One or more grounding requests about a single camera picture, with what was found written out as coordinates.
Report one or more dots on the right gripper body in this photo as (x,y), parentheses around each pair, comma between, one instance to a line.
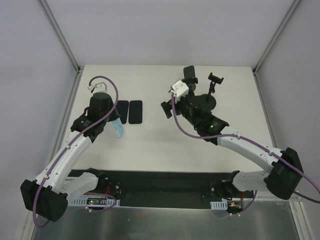
(179,107)

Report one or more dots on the light blue phone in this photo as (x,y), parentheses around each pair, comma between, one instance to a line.
(119,128)

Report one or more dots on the black phone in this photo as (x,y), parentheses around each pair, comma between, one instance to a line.
(135,112)
(123,109)

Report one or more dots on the black tall clamp phone stand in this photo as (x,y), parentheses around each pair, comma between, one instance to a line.
(212,90)

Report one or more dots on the brown base metal phone stand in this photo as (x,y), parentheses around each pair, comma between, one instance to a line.
(189,72)

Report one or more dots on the black round base phone stand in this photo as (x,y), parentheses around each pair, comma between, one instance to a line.
(189,86)

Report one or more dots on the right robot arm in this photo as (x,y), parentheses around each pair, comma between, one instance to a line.
(280,169)

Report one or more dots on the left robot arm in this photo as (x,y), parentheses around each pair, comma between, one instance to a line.
(48,195)

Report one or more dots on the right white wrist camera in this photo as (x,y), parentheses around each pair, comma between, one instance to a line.
(179,89)

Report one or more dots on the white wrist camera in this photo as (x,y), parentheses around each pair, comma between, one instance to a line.
(98,88)
(179,89)

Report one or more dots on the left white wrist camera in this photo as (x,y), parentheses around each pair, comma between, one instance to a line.
(98,88)

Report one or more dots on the right aluminium frame post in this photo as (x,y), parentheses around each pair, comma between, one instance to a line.
(277,34)

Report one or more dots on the aluminium frame post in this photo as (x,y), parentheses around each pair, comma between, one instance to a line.
(59,34)
(277,34)

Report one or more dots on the left white cable duct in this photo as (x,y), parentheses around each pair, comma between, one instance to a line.
(86,201)

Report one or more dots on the white cable duct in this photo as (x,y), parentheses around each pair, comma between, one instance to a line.
(86,201)
(219,205)

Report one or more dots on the right white cable duct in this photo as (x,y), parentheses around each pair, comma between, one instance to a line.
(219,205)

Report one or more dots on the left aluminium frame post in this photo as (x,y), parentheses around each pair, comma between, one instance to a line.
(59,34)

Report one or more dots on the aluminium front rail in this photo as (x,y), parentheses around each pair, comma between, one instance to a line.
(297,195)

